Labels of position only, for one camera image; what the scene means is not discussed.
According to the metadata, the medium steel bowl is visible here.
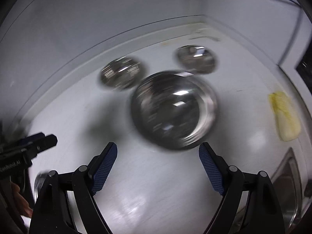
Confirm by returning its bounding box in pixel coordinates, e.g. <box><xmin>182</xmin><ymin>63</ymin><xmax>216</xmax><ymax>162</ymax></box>
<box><xmin>99</xmin><ymin>56</ymin><xmax>145</xmax><ymax>90</ymax></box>

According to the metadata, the steel kitchen sink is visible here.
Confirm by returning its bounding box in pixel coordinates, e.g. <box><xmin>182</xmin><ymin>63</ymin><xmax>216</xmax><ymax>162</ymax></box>
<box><xmin>272</xmin><ymin>147</ymin><xmax>302</xmax><ymax>233</ymax></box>

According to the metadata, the large steel plate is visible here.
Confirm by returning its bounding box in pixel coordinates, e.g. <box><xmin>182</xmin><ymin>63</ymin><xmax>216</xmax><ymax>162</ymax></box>
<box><xmin>34</xmin><ymin>171</ymin><xmax>49</xmax><ymax>200</ymax></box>

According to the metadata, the white microwave oven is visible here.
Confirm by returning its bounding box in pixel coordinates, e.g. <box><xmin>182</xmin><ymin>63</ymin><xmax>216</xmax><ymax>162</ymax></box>
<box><xmin>296</xmin><ymin>51</ymin><xmax>312</xmax><ymax>87</ymax></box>

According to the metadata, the small steel bowl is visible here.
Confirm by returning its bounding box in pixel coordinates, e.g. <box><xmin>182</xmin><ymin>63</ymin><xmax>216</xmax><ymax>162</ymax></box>
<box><xmin>175</xmin><ymin>45</ymin><xmax>218</xmax><ymax>74</ymax></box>

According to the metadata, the person's left hand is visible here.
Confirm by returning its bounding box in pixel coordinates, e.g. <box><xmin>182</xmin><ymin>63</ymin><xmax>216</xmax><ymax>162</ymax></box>
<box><xmin>10</xmin><ymin>182</ymin><xmax>33</xmax><ymax>218</ymax></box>

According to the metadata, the large steel bowl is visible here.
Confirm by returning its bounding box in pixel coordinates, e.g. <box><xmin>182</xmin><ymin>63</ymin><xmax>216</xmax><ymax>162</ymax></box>
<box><xmin>130</xmin><ymin>71</ymin><xmax>218</xmax><ymax>150</ymax></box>

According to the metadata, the yellow napa cabbage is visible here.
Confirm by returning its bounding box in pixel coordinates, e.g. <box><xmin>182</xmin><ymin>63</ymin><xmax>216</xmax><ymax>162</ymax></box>
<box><xmin>268</xmin><ymin>91</ymin><xmax>301</xmax><ymax>142</ymax></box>

